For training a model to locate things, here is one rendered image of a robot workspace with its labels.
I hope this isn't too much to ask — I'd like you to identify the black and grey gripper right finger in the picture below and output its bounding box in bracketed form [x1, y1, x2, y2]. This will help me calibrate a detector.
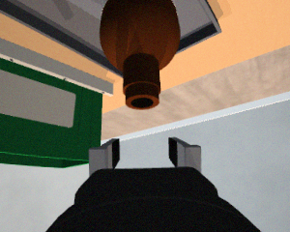
[168, 137, 201, 173]

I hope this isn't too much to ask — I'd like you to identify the grey square tray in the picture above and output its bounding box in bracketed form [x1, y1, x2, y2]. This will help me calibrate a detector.
[0, 0, 222, 78]

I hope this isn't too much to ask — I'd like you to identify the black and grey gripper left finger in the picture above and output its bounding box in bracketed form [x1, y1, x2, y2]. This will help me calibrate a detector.
[88, 138, 120, 176]

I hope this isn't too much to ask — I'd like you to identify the brown bottle with white label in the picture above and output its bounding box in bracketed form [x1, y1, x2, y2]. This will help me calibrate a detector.
[100, 0, 181, 110]

